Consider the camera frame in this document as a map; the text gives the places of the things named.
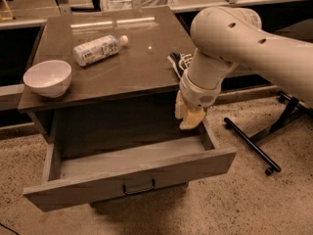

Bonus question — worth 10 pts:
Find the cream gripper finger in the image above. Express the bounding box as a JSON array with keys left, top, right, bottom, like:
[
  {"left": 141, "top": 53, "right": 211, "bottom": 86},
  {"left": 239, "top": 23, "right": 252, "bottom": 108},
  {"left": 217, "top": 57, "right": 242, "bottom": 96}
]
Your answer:
[
  {"left": 175, "top": 91, "right": 185, "bottom": 119},
  {"left": 180, "top": 109, "right": 205, "bottom": 130}
]

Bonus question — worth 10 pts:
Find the grey top drawer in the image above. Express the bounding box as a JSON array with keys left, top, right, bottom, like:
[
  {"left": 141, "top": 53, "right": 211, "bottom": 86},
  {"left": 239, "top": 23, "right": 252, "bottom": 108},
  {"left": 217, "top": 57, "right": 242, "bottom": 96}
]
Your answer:
[{"left": 22, "top": 122, "right": 237, "bottom": 212}]

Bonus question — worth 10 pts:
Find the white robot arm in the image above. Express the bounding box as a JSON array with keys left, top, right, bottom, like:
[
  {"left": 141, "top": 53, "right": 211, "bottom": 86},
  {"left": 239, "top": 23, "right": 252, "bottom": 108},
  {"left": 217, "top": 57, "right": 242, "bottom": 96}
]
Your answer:
[{"left": 175, "top": 7, "right": 313, "bottom": 130}]

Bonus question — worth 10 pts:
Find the grey drawer cabinet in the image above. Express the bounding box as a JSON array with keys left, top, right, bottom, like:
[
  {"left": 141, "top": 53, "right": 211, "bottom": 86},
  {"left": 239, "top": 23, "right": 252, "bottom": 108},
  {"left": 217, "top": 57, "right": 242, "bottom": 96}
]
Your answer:
[{"left": 18, "top": 6, "right": 219, "bottom": 208}]

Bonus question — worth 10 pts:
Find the blue chip bag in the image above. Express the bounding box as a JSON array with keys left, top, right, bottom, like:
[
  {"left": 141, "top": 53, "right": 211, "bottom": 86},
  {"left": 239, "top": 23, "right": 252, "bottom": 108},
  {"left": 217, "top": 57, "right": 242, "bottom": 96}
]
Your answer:
[{"left": 167, "top": 53, "right": 193, "bottom": 79}]

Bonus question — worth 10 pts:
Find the black stand base bar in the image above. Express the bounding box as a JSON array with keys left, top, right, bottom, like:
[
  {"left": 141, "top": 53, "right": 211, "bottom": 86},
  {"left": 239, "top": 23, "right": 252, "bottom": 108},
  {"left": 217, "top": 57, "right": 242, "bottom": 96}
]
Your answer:
[{"left": 224, "top": 117, "right": 281, "bottom": 176}]

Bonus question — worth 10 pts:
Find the plastic water bottle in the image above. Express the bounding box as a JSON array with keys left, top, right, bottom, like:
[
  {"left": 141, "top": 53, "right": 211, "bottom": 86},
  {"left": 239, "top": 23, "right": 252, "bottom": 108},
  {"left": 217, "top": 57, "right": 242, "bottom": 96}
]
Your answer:
[{"left": 73, "top": 35, "right": 129, "bottom": 67}]

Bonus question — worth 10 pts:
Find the clear plastic bin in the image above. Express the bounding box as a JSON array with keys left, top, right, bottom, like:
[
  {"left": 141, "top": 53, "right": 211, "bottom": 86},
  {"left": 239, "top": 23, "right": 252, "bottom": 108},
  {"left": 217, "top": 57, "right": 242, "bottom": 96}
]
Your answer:
[{"left": 102, "top": 0, "right": 177, "bottom": 11}]

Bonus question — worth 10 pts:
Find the dark round side table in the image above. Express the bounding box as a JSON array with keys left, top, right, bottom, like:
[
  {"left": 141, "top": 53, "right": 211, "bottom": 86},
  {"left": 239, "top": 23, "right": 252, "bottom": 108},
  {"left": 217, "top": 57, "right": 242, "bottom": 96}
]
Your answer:
[{"left": 275, "top": 19, "right": 313, "bottom": 42}]

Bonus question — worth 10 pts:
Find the white bowl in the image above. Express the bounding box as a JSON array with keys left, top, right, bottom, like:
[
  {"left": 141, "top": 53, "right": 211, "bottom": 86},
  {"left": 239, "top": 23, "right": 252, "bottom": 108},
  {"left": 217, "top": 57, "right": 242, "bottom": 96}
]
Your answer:
[{"left": 23, "top": 60, "right": 71, "bottom": 98}]

